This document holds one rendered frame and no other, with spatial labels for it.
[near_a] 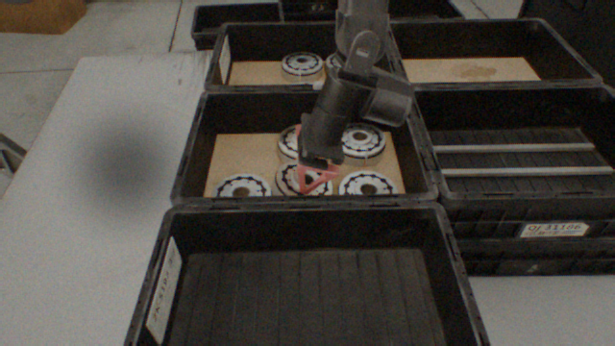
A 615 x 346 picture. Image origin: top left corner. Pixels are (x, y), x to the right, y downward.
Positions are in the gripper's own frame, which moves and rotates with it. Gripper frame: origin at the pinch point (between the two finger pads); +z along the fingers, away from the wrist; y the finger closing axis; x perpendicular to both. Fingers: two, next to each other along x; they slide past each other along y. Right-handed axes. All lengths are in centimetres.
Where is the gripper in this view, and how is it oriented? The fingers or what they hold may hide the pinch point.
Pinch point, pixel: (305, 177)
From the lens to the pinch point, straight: 69.0
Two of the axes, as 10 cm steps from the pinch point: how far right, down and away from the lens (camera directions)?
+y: -0.4, -6.6, 7.5
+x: -9.5, -2.2, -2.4
